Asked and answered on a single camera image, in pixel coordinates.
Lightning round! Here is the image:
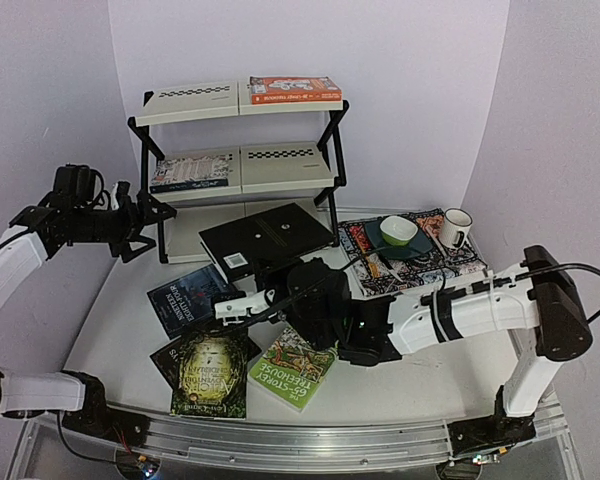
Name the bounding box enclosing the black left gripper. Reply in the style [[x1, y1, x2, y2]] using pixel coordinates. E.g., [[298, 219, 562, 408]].
[[74, 187, 178, 262]]

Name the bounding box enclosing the black Moon and Sixpence book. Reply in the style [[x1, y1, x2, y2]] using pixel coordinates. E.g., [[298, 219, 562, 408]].
[[199, 203, 333, 283]]

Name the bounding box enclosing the floral Little Women book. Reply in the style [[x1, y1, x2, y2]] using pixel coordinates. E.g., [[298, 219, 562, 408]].
[[149, 154, 233, 194]]

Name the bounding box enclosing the orange 78-Storey Treehouse book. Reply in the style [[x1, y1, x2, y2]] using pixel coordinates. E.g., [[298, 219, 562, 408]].
[[249, 76, 342, 104]]

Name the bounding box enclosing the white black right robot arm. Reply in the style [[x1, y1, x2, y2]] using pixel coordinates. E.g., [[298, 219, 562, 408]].
[[247, 246, 593, 426]]

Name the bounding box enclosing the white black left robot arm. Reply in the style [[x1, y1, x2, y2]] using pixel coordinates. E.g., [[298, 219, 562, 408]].
[[0, 164, 177, 437]]

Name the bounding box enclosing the patterned fabric placemat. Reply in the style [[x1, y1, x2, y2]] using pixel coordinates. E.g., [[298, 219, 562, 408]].
[[338, 208, 487, 297]]

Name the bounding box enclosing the green 65-Storey Treehouse book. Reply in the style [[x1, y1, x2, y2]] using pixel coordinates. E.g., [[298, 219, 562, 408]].
[[248, 326, 337, 412]]

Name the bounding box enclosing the dark blue Nineteen Eighty-Four book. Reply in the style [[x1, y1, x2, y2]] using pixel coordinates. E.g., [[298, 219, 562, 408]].
[[147, 265, 236, 339]]

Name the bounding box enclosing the beige three-tier shelf rack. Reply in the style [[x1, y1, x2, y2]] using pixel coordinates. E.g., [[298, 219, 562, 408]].
[[127, 81, 350, 264]]

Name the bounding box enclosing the green white bowl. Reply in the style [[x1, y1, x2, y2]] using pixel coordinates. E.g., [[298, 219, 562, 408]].
[[379, 215, 418, 247]]

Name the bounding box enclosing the teal plate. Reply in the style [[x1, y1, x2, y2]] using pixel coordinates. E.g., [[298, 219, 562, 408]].
[[364, 215, 433, 260]]

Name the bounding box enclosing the green Alice in Wonderland book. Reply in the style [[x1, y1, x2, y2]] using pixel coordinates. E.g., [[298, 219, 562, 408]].
[[171, 331, 251, 420]]

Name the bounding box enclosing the dark red black book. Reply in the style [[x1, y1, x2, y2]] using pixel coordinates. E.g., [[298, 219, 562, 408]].
[[150, 335, 261, 389]]

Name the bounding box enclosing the white ribbed mug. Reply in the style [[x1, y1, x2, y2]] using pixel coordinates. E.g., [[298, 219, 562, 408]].
[[438, 208, 473, 249]]

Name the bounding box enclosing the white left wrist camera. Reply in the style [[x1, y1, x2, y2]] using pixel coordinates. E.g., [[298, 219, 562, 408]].
[[110, 181, 130, 211]]

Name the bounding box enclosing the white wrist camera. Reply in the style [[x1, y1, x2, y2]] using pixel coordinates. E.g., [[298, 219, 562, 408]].
[[110, 181, 130, 211], [212, 289, 277, 327]]

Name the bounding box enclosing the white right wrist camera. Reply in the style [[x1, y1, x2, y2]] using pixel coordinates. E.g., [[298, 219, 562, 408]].
[[212, 289, 277, 327]]

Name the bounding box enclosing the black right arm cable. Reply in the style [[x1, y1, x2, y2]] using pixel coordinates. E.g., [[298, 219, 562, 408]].
[[519, 263, 600, 324]]

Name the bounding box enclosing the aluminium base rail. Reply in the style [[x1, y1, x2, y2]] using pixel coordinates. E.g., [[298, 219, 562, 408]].
[[4, 389, 581, 480]]

